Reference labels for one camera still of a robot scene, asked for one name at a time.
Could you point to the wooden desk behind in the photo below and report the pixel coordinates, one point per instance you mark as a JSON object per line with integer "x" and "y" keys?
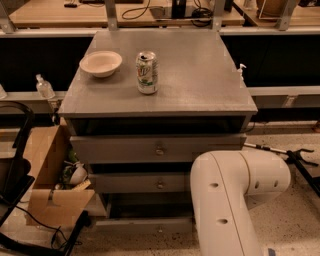
{"x": 53, "y": 14}

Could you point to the black chair frame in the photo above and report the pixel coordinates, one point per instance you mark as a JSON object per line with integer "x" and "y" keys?
{"x": 14, "y": 183}

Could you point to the wooden desk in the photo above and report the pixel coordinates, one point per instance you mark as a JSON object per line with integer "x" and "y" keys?
{"x": 302, "y": 16}
{"x": 53, "y": 14}

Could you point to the grey middle drawer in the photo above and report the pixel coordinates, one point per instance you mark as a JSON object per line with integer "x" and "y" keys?
{"x": 153, "y": 182}

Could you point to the black stand with metal rod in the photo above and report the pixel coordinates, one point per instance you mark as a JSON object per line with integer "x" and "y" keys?
{"x": 295, "y": 158}

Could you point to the grey bottom drawer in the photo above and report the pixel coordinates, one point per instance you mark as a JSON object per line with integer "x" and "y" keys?
{"x": 138, "y": 213}

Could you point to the grey drawer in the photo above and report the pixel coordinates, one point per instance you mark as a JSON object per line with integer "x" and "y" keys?
{"x": 138, "y": 213}
{"x": 153, "y": 182}
{"x": 150, "y": 148}

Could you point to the green white soda can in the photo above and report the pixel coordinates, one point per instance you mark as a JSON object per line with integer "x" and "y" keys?
{"x": 147, "y": 72}

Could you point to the white pump bottle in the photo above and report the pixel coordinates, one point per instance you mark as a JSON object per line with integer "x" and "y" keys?
{"x": 241, "y": 70}

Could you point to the brown cardboard box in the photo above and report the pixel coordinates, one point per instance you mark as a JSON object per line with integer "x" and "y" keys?
{"x": 47, "y": 150}

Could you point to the white cup in box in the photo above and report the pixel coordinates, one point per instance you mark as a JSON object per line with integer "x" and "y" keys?
{"x": 76, "y": 174}

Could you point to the white bowl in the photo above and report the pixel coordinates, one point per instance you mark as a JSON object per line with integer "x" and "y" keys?
{"x": 101, "y": 64}

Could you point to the clear sanitizer bottle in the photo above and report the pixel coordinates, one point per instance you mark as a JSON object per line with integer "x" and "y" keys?
{"x": 44, "y": 88}

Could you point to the wooden desk right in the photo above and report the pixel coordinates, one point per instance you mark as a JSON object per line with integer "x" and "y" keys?
{"x": 302, "y": 16}

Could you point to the grey drawer cabinet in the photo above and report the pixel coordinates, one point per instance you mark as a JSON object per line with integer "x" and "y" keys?
{"x": 199, "y": 93}

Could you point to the grey top drawer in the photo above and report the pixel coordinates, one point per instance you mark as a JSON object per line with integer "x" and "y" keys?
{"x": 150, "y": 148}

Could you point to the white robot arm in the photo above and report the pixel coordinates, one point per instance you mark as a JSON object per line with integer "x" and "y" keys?
{"x": 225, "y": 185}

